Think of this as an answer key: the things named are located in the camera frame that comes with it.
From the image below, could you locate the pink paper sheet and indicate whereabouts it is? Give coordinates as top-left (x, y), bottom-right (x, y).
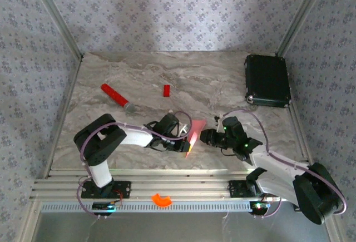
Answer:
top-left (184, 118), bottom-right (207, 159)

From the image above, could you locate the orange curved plastic piece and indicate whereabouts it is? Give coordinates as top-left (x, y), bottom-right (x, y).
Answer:
top-left (151, 193), bottom-right (173, 208)

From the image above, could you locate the black hard case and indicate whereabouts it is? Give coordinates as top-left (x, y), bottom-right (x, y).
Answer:
top-left (244, 54), bottom-right (292, 108)

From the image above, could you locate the red marker pen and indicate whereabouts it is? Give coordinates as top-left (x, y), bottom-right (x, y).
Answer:
top-left (101, 83), bottom-right (137, 114)

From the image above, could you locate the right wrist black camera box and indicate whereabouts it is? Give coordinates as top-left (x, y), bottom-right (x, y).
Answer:
top-left (222, 116), bottom-right (248, 142)

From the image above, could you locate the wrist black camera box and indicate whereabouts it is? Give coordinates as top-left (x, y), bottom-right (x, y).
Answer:
top-left (154, 113), bottom-right (180, 137)
top-left (222, 116), bottom-right (248, 142)

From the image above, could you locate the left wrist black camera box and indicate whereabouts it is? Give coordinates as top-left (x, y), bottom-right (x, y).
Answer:
top-left (154, 113), bottom-right (180, 137)

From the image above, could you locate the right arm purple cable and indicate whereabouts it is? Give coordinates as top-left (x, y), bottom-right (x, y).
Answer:
top-left (221, 109), bottom-right (348, 220)

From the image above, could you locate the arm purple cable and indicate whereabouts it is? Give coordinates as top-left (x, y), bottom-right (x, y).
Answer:
top-left (221, 109), bottom-right (348, 220)
top-left (75, 110), bottom-right (193, 220)

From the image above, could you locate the aluminium mounting rail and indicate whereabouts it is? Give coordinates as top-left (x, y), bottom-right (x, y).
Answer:
top-left (29, 169), bottom-right (329, 201)

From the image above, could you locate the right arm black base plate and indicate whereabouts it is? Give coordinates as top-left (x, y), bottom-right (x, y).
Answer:
top-left (228, 180), bottom-right (280, 198)

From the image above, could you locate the grey slotted cable duct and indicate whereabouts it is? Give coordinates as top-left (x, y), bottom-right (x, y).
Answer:
top-left (41, 200), bottom-right (253, 213)

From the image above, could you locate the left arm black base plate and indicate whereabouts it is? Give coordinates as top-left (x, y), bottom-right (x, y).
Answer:
top-left (81, 180), bottom-right (131, 199)

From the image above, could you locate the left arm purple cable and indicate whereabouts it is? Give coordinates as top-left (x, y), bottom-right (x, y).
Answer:
top-left (75, 110), bottom-right (193, 220)

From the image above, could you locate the aluminium corner post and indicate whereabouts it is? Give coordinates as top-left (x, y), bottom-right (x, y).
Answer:
top-left (27, 0), bottom-right (84, 61)
top-left (276, 0), bottom-right (330, 57)

